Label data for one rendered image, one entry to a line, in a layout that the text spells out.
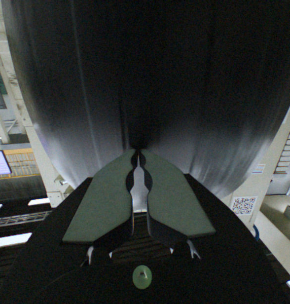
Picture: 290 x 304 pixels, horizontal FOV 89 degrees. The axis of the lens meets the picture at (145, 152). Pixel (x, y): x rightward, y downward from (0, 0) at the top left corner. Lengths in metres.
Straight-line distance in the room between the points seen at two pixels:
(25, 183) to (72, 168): 12.41
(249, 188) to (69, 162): 0.48
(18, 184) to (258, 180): 12.68
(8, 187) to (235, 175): 13.11
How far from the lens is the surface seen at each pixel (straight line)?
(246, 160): 0.19
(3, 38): 0.92
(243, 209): 0.57
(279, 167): 0.56
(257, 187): 0.54
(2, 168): 4.43
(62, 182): 0.97
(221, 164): 0.18
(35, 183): 12.33
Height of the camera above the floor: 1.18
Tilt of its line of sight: 23 degrees up
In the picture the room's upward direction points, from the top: 179 degrees clockwise
